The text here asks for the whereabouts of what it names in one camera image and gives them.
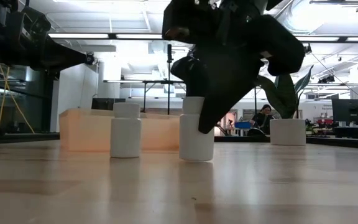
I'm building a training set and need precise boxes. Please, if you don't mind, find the black office chair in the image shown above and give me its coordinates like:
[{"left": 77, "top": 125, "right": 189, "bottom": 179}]
[{"left": 247, "top": 128, "right": 270, "bottom": 138}]

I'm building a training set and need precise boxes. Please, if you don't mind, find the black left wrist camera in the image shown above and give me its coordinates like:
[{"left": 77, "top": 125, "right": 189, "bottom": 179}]
[{"left": 19, "top": 6, "right": 52, "bottom": 41}]

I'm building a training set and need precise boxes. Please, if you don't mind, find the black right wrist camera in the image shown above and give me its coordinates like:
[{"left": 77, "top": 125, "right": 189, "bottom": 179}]
[{"left": 161, "top": 0, "right": 199, "bottom": 45}]

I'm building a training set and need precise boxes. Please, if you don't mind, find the black studio light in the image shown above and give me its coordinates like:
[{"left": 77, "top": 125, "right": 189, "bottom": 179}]
[{"left": 318, "top": 75, "right": 336, "bottom": 84}]

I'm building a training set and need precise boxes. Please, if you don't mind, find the orange translucent plastic basket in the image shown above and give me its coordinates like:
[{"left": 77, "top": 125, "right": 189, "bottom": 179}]
[{"left": 58, "top": 108, "right": 181, "bottom": 152}]

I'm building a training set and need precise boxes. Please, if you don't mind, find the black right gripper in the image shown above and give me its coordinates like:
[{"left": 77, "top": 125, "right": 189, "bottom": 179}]
[{"left": 170, "top": 0, "right": 267, "bottom": 135}]

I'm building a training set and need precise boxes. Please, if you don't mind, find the person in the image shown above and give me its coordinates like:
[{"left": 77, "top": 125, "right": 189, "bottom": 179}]
[{"left": 250, "top": 104, "right": 275, "bottom": 135}]

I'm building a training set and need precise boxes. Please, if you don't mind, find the white pill bottle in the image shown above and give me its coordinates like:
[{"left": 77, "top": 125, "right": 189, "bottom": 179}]
[
  {"left": 109, "top": 102, "right": 142, "bottom": 159},
  {"left": 178, "top": 96, "right": 215, "bottom": 162}
]

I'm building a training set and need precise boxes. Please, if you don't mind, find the green leafy plant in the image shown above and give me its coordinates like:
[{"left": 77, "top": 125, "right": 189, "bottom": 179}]
[{"left": 256, "top": 64, "right": 315, "bottom": 120}]

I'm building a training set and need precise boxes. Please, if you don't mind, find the white round plant pot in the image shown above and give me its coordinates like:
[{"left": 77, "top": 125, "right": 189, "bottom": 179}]
[{"left": 269, "top": 118, "right": 307, "bottom": 146}]

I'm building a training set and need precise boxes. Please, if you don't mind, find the black vertical pole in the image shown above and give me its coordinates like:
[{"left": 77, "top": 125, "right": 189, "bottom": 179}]
[{"left": 166, "top": 44, "right": 174, "bottom": 116}]

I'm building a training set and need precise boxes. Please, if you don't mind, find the yellow cable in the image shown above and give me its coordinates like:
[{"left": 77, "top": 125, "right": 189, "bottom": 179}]
[{"left": 0, "top": 63, "right": 36, "bottom": 135}]

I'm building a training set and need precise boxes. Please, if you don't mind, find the black computer monitor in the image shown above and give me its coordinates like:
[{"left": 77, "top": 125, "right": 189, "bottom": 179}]
[{"left": 331, "top": 98, "right": 358, "bottom": 127}]

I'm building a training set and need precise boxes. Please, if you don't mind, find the black box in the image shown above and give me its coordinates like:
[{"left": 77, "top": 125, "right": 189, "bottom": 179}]
[{"left": 91, "top": 97, "right": 127, "bottom": 111}]

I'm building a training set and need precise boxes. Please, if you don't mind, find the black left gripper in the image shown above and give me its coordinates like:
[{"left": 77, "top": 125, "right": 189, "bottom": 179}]
[{"left": 0, "top": 0, "right": 88, "bottom": 72}]

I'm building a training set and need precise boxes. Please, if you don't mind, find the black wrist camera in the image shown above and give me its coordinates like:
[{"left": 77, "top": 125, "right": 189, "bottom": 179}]
[
  {"left": 19, "top": 6, "right": 52, "bottom": 41},
  {"left": 161, "top": 0, "right": 199, "bottom": 45}
]

